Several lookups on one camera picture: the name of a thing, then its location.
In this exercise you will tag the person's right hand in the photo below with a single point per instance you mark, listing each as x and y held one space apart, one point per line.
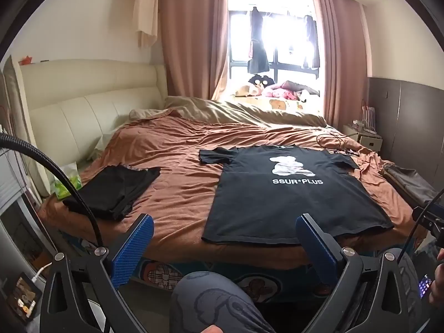
437 291

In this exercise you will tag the beige hanging cloth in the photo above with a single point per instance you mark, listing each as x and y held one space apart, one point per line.
145 14

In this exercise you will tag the grey clothes pile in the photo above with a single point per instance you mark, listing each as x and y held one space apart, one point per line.
409 180

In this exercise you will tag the bedside cabinet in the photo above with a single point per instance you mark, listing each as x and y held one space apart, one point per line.
14 187

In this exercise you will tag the black and white plush toy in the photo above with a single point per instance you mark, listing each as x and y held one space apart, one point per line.
260 80

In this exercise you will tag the phone with lit screen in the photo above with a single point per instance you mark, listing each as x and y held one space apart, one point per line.
425 286

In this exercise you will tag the pink curtain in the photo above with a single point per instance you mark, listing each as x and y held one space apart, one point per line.
341 59
194 41

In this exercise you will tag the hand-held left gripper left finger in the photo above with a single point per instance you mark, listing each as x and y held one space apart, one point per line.
133 246

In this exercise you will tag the hanging black garment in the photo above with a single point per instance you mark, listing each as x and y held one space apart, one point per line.
258 55

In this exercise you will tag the black bear print t-shirt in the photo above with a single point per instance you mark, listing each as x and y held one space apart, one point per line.
277 208

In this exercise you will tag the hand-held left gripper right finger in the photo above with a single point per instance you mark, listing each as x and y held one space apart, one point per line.
317 249

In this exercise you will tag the person's patterned trouser leg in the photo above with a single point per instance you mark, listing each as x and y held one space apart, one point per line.
215 301

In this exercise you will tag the beige plush toy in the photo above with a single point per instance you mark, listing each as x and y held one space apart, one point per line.
248 91

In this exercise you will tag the white nightstand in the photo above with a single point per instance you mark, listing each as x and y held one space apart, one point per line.
367 140

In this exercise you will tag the cream padded headboard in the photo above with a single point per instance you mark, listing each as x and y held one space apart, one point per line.
86 111

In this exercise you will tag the green tissue pack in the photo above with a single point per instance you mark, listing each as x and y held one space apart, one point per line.
66 185

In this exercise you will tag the person's left hand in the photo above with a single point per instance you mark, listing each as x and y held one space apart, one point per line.
211 329

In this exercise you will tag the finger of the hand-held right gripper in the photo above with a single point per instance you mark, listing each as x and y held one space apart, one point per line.
428 213

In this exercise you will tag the brown blanket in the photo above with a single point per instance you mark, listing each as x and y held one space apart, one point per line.
180 180

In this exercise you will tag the small red object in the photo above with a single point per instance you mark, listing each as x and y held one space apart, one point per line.
26 60

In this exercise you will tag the beige duvet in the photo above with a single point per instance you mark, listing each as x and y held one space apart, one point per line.
215 111

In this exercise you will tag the smartphone with lit screen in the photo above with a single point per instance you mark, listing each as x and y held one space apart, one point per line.
24 295

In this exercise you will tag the hanging dark garment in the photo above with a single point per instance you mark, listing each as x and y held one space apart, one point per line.
309 41

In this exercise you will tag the folded black clothes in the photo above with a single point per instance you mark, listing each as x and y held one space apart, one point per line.
111 190

